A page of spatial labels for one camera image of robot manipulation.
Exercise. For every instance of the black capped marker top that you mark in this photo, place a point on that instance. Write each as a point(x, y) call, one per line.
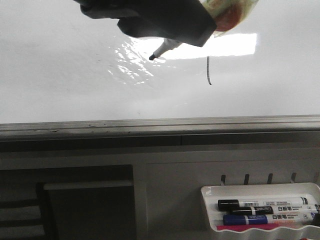
point(227, 204)

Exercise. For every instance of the red magnet taped on marker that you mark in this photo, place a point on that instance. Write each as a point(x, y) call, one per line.
point(228, 18)

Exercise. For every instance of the black capped marker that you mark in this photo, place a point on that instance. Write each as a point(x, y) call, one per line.
point(227, 204)
point(274, 210)

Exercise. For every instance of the white plastic marker tray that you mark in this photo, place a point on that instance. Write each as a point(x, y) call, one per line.
point(213, 216)

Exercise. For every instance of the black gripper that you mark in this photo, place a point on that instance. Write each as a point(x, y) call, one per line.
point(185, 21)

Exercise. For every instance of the black capped marker middle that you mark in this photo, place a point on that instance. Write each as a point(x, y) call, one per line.
point(274, 210)

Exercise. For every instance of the white whiteboard with metal frame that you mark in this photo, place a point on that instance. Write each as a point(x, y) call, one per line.
point(64, 73)

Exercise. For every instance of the pink eraser strip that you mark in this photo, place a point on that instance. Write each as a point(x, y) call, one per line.
point(241, 228)

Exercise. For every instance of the blue capped marker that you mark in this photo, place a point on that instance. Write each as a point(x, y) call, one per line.
point(300, 218)

